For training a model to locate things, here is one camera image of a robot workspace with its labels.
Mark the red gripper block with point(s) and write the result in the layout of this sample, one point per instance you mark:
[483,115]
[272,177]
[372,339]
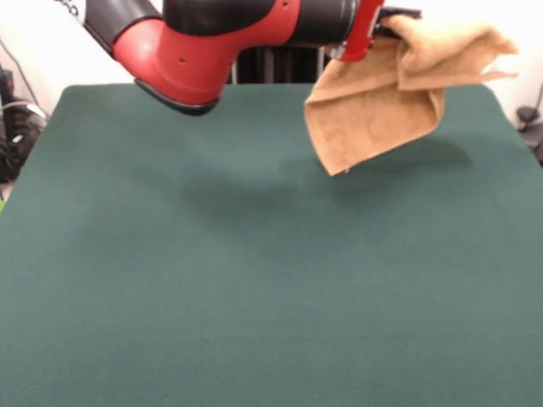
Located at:
[360,29]

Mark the tan terry towel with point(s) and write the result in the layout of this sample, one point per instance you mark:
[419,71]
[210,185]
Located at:
[369,110]

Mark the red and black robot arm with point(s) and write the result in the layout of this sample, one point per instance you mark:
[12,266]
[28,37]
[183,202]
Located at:
[191,55]

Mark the black stand foot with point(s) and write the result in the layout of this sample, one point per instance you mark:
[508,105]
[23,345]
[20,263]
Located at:
[528,116]

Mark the dark green table cloth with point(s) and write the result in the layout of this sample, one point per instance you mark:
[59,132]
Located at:
[271,297]

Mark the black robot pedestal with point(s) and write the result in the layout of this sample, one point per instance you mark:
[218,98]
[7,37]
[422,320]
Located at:
[284,63]

